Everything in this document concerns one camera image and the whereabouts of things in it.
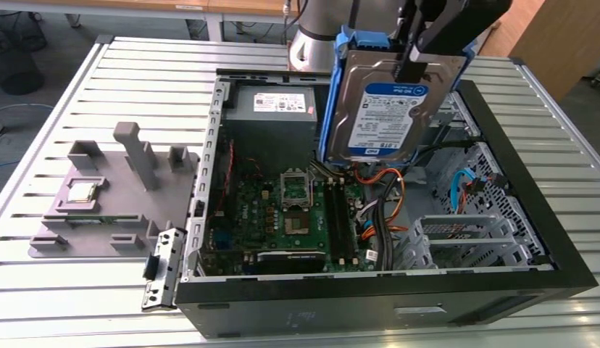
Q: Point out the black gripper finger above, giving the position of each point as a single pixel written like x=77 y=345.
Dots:
x=455 y=32

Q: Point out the hard disk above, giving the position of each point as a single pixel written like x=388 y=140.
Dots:
x=378 y=123

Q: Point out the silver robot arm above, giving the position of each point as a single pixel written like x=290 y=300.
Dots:
x=315 y=47

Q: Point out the metal disk bay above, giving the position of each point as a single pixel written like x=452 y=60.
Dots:
x=474 y=241

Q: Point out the wooden cabinet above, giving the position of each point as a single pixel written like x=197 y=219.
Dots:
x=562 y=43

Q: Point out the metal drive cage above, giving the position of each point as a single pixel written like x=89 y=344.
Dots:
x=455 y=127

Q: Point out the grey power supply unit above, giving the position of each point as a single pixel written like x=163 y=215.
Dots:
x=266 y=137

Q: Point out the black RAM slot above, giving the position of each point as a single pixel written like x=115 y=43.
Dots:
x=334 y=217
x=347 y=217

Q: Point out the CPU socket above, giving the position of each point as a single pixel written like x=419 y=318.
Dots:
x=299 y=222

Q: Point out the green motherboard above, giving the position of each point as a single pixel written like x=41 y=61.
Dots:
x=251 y=217

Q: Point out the black graphics card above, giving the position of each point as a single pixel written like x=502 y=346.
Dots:
x=290 y=261

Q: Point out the black PC case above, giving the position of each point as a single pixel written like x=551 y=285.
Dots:
x=328 y=308

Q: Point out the grey parts rack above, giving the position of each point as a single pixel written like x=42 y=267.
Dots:
x=126 y=203

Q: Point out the green RAM stick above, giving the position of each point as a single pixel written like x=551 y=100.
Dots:
x=107 y=219

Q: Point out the silver CPU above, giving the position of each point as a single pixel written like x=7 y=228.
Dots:
x=82 y=192

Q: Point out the grey expansion slot latch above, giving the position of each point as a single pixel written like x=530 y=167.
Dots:
x=165 y=275

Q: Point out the black mesh waste bin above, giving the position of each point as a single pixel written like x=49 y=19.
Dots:
x=19 y=72

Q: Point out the wooden desk white frame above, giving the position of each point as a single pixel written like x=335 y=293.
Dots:
x=251 y=7
x=135 y=3

